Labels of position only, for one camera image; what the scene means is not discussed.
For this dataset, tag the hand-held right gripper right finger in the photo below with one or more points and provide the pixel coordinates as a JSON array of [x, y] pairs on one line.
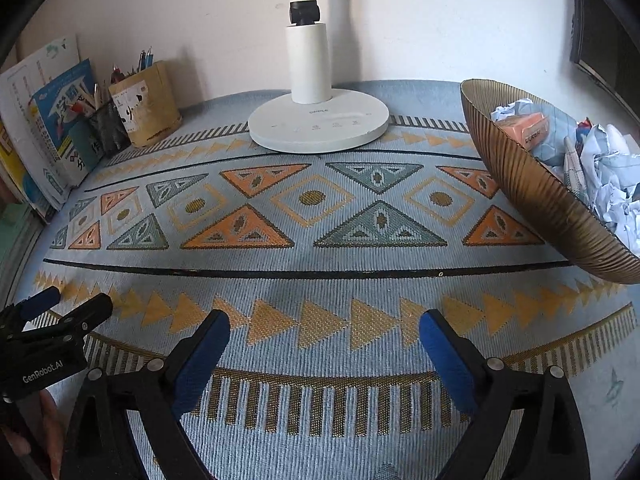
[[447, 360]]

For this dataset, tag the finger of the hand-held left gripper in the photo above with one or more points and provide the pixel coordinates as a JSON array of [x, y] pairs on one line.
[[90, 310], [40, 300]]

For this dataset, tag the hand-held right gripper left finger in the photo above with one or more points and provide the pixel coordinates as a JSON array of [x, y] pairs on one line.
[[200, 355]]

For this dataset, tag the amber ribbed glass bowl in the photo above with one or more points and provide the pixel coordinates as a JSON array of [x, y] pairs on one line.
[[525, 195]]

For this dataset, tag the orange packet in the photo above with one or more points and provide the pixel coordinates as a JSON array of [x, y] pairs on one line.
[[525, 132]]

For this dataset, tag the pile of papers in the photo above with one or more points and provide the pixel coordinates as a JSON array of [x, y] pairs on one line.
[[615, 185]]

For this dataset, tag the white and blue plush toy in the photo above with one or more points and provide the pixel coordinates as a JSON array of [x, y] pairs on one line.
[[617, 141]]

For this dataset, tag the person's left hand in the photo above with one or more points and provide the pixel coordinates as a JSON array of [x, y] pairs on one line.
[[52, 430]]

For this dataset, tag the stack of green books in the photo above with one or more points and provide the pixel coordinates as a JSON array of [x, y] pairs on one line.
[[15, 230]]

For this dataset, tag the patterned blue table mat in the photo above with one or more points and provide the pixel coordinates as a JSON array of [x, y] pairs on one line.
[[320, 280]]

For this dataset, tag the yellow book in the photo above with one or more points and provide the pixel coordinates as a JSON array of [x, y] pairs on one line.
[[7, 160]]

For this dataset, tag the blue picture book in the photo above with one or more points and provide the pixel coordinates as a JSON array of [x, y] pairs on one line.
[[60, 125]]

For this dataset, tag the black mesh pen holder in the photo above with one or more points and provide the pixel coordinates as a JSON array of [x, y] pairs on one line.
[[112, 132]]

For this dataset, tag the bunch of pencils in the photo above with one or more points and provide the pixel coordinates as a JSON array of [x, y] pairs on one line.
[[87, 97]]

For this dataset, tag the tan paper pen holder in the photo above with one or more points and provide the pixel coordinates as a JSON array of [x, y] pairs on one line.
[[147, 110]]

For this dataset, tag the bunch of blue pens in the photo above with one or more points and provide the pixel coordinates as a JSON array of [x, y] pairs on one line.
[[142, 62]]

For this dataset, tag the white desk lamp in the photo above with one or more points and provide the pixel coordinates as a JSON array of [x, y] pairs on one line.
[[310, 70]]

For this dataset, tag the black wall television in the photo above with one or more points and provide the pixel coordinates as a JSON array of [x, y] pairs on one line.
[[605, 45]]

